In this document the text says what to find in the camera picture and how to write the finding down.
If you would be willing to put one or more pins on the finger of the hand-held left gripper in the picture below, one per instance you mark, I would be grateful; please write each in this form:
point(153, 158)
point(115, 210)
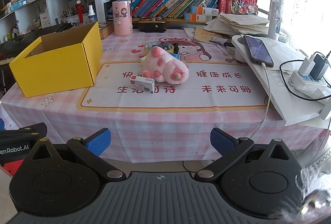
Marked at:
point(1, 125)
point(28, 130)

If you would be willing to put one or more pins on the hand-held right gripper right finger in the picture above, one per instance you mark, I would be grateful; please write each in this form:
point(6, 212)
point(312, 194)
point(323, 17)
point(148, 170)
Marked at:
point(222, 141)

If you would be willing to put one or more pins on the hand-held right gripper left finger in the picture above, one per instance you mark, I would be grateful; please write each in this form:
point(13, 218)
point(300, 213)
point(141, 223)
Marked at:
point(99, 141)

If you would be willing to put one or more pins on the yellow cardboard box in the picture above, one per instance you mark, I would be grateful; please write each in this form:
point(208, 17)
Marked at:
point(59, 68)

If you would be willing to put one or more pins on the small white carton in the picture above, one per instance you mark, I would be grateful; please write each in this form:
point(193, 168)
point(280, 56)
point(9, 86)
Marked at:
point(142, 84)

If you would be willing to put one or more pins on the pink plush toy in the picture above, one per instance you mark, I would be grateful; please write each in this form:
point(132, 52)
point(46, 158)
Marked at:
point(165, 68)

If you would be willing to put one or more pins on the grey-blue toy car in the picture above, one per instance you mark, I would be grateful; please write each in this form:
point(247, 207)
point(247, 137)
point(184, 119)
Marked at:
point(163, 46)

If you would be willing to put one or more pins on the red and blue box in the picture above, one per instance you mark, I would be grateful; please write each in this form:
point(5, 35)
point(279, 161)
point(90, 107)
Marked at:
point(11, 169)

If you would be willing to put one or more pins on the white slanted stand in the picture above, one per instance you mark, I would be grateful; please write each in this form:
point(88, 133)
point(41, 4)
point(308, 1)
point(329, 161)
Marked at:
point(279, 89)

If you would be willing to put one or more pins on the black keyboard piano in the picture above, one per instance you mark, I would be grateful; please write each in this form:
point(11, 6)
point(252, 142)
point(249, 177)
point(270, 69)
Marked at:
point(28, 37)

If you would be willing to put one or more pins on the smartphone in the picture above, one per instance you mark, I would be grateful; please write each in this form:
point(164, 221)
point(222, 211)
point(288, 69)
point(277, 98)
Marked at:
point(258, 50)

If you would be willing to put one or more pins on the white power strip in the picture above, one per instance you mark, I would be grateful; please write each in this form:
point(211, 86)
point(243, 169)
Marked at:
point(305, 85)

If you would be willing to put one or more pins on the fluffy white sleeve cuff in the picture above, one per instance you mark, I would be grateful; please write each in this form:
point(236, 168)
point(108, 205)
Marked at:
point(315, 187)

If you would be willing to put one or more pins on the yellow patterned tape roll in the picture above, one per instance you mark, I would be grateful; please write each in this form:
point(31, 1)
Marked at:
point(148, 48)

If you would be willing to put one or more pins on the yellow booklet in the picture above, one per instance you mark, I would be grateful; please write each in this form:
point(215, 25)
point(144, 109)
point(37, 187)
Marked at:
point(206, 35)

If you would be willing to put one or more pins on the wooden compartment box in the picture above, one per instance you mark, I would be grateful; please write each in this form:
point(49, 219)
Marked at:
point(106, 30)

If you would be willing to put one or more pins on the white box red label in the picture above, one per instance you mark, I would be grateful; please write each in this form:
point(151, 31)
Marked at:
point(45, 20)

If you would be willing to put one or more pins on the white charger plug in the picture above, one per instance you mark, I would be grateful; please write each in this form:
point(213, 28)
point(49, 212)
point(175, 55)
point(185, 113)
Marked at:
point(306, 66)

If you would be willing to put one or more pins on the stack of papers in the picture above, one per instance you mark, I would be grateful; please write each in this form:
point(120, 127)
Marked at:
point(240, 23)

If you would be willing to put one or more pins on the light blue box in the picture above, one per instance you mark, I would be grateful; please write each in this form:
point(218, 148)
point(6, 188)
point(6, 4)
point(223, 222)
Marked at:
point(18, 4)

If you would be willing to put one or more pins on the black charger plug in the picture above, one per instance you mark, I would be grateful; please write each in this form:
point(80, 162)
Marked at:
point(320, 67)

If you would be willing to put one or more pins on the pink cartoon cylinder container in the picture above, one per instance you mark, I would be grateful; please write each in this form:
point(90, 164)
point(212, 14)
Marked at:
point(122, 18)

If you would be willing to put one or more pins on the orange and white carton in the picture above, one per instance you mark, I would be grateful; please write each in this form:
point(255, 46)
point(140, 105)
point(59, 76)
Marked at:
point(204, 10)
point(200, 17)

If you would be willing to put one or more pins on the white spray bottle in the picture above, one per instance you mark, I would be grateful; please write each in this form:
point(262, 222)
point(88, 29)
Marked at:
point(91, 15)

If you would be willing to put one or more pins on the black rectangular case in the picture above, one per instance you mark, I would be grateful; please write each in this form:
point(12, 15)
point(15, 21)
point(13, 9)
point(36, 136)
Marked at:
point(152, 25)

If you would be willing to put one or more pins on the white cubby shelf unit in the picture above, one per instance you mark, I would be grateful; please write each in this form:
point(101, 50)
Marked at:
point(49, 1)

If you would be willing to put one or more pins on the red marker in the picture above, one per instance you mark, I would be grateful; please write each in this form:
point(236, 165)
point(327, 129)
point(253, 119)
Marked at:
point(81, 10)

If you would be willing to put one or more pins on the red game box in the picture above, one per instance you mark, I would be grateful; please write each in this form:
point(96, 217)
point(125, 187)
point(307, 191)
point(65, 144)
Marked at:
point(240, 1)

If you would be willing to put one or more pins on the row of colourful books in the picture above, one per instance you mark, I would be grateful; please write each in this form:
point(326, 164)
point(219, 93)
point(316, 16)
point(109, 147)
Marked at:
point(165, 1)

